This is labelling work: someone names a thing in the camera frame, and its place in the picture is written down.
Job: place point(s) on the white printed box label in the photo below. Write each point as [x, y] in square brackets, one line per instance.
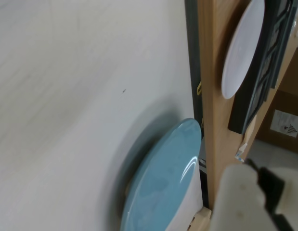
[284, 123]

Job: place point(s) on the light wooden block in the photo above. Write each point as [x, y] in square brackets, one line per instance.
[201, 219]

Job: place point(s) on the black dish rack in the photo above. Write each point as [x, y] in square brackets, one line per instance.
[242, 120]

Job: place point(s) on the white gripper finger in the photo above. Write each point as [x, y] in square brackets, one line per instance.
[235, 204]

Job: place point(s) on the brown wooden plank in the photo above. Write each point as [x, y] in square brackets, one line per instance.
[216, 108]

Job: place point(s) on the dark-tipped gripper finger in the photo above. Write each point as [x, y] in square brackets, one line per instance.
[271, 187]

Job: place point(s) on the blue white tape strip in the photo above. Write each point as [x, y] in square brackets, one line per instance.
[240, 151]

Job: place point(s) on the white round disc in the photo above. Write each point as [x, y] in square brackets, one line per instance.
[242, 53]

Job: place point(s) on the small yellow clip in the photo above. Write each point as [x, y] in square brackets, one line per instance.
[198, 88]

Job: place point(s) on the brown cardboard box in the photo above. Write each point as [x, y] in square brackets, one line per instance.
[265, 127]

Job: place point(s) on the blue round dish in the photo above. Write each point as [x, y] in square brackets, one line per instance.
[158, 187]

